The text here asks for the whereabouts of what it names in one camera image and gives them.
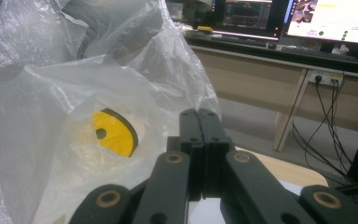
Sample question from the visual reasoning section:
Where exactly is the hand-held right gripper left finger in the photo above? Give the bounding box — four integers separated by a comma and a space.
179, 107, 206, 202

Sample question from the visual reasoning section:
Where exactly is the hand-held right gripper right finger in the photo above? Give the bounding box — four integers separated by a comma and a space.
198, 107, 236, 200

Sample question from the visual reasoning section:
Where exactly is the white smiley-face plastic bag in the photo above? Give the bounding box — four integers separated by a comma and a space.
0, 0, 222, 224

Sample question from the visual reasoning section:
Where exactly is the white table sheet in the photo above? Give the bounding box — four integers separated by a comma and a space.
186, 180, 303, 224

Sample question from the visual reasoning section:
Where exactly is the light wooden table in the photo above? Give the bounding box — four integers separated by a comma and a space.
235, 146, 329, 189

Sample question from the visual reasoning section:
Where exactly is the beige wooden desk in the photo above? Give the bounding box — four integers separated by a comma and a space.
185, 29, 358, 153

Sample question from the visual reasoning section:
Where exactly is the white power strip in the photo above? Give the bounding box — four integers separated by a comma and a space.
309, 70, 345, 88

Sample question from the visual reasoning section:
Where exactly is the dark computer monitor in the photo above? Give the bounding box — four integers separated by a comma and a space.
213, 0, 289, 41

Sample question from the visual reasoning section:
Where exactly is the black keyboard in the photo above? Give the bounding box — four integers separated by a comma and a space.
279, 46, 358, 63

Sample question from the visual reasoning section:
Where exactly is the bright computer monitor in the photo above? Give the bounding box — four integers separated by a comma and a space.
283, 0, 358, 48

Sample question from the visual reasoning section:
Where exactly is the bundle of black desk cables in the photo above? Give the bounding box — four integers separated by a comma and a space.
291, 77, 355, 185

